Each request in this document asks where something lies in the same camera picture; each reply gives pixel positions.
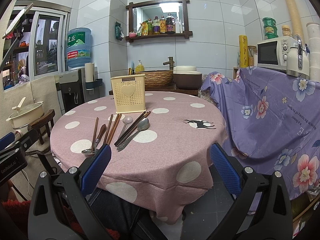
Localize brown wooden chopstick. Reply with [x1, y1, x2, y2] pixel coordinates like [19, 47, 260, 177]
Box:
[107, 113, 122, 145]
[91, 117, 99, 153]
[103, 114, 113, 144]

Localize translucent plastic spoon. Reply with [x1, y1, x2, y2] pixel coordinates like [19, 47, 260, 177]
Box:
[118, 116, 133, 139]

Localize stainless steel spoon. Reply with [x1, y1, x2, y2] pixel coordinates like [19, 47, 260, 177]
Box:
[117, 118, 150, 152]

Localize black chopstick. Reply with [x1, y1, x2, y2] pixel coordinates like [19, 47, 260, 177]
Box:
[114, 111, 151, 146]
[114, 111, 148, 146]

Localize small wooden stool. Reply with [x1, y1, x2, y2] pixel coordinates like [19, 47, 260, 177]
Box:
[28, 109, 55, 145]

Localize cream pot with lid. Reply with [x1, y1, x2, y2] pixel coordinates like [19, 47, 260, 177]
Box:
[6, 97, 44, 129]

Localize water dispenser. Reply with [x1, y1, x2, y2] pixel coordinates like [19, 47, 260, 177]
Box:
[55, 67, 103, 112]

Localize purple floral cloth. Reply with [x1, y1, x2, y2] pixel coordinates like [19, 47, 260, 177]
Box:
[201, 67, 319, 199]

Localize pink polka dot tablecloth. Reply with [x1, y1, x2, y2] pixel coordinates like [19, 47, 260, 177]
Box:
[50, 92, 227, 224]

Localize paper cup stack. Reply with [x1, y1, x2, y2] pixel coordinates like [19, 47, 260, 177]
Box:
[85, 63, 95, 83]

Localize sliding glass window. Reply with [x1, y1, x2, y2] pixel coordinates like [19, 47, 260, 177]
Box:
[1, 0, 71, 89]

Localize cream plastic utensil holder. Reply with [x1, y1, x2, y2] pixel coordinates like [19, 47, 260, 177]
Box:
[111, 74, 146, 114]

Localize blue water jug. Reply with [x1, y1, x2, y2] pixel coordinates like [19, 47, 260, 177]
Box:
[66, 28, 92, 70]

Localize dark wooden counter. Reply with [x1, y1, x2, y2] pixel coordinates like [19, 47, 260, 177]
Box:
[108, 83, 203, 97]

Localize white thermos kettle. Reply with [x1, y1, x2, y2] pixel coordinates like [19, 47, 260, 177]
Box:
[286, 35, 310, 79]

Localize white brown rice cooker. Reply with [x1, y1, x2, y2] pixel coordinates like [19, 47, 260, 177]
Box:
[173, 66, 202, 89]

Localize yellow soap dispenser bottle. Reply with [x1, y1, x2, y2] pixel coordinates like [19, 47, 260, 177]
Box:
[135, 60, 144, 73]

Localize white microwave oven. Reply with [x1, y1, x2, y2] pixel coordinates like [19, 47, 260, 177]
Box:
[257, 36, 298, 72]

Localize wicker textured sink basin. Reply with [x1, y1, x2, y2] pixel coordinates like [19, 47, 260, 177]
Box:
[140, 70, 174, 88]

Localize green hanging packet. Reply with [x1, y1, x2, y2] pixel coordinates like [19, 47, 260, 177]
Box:
[114, 22, 125, 41]

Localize yellow rolled mat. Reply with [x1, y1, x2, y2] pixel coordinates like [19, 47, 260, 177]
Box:
[239, 35, 249, 68]

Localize bronze faucet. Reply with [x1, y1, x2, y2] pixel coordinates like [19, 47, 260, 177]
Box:
[163, 56, 175, 70]

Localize green stacked bowls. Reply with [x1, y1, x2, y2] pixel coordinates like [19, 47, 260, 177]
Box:
[262, 17, 278, 40]

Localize yellow oil bottle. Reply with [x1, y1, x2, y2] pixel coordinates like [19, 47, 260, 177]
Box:
[159, 16, 166, 34]

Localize wooden framed mirror shelf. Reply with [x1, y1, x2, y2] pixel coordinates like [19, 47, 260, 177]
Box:
[125, 0, 193, 43]

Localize dark soy sauce bottle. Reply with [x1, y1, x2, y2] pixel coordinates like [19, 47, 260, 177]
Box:
[165, 13, 176, 34]

